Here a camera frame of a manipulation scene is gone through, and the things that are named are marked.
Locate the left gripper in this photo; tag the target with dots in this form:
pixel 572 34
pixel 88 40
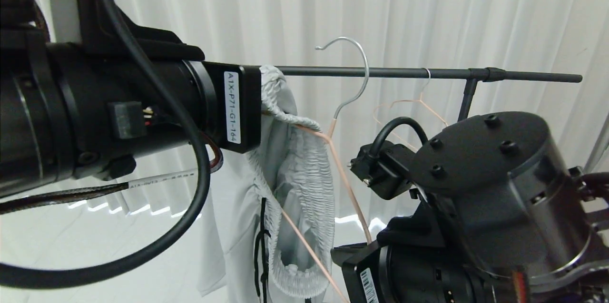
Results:
pixel 85 103

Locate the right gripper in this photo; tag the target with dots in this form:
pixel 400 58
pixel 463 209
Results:
pixel 409 279

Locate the pink clothes hanger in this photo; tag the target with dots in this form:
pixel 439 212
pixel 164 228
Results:
pixel 349 189
pixel 430 109

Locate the black clothes rack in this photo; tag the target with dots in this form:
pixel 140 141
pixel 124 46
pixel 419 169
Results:
pixel 404 73

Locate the white curtain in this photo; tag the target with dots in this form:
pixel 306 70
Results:
pixel 428 17

